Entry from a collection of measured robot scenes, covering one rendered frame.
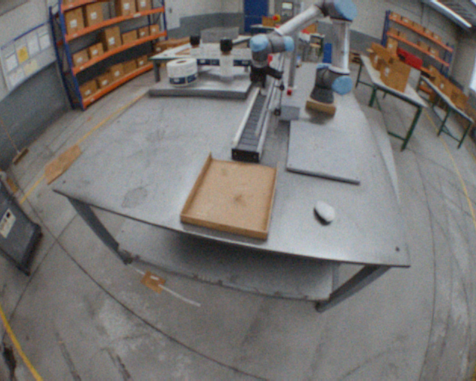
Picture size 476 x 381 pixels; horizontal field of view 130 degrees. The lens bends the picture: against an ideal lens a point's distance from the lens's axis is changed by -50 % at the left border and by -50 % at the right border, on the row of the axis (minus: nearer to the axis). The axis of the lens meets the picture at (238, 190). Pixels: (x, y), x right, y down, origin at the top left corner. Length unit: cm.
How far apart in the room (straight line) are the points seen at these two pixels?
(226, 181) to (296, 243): 32
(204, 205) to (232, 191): 11
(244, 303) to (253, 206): 84
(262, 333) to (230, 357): 25
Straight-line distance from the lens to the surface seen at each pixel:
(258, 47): 97
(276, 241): 64
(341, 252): 68
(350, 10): 113
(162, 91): 152
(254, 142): 86
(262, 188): 74
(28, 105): 496
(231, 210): 68
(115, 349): 160
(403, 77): 288
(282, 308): 143
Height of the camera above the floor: 138
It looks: 48 degrees down
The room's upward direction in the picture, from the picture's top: straight up
